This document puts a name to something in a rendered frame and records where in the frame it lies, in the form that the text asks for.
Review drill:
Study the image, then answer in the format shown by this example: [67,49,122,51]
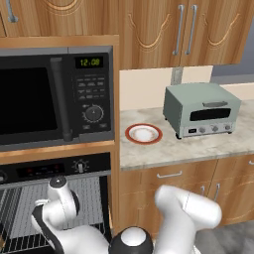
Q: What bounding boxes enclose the wooden base cupboard door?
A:
[119,181,213,240]
[207,175,254,228]

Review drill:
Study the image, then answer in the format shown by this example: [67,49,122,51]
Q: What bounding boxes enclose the black built-in oven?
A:
[0,152,113,254]

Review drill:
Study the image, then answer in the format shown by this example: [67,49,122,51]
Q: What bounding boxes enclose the white plate with red rim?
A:
[124,123,164,146]

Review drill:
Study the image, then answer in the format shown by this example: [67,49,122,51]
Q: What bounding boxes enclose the wooden appliance housing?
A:
[0,34,121,232]

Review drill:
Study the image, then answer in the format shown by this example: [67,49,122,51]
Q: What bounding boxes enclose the metal oven rack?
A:
[0,222,111,254]

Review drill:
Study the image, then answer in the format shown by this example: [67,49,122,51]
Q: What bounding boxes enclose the grey toaster oven handle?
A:
[201,100,229,108]

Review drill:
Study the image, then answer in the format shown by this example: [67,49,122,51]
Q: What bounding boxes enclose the wooden drawer front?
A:
[212,154,254,184]
[120,159,219,189]

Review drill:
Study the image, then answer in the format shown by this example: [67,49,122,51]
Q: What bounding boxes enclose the black microwave door handle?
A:
[50,57,74,143]

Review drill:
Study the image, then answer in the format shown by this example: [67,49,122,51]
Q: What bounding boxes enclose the oven control knob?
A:
[72,159,89,175]

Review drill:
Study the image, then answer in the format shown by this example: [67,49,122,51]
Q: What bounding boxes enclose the wooden wall cupboard door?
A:
[118,0,186,70]
[4,0,120,38]
[180,0,254,66]

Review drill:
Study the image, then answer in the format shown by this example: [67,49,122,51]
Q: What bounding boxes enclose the grey wall socket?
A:
[171,67,184,86]

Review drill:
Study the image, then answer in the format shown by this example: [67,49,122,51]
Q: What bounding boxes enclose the pale green toaster oven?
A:
[162,81,243,140]

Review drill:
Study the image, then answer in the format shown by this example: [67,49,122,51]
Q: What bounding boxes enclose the black microwave oven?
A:
[0,46,115,153]

